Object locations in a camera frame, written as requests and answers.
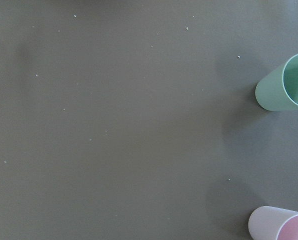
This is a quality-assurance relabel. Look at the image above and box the pink plastic cup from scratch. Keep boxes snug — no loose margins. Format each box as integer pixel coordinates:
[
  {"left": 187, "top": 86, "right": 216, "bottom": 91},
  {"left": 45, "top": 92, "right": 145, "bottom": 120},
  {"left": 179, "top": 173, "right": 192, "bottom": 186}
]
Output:
[{"left": 248, "top": 206, "right": 298, "bottom": 240}]

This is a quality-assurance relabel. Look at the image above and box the green plastic cup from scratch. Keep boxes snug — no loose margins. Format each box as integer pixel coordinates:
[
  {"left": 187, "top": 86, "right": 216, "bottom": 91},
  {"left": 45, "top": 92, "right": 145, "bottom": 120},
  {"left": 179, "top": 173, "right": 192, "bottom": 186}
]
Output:
[{"left": 255, "top": 54, "right": 298, "bottom": 111}]

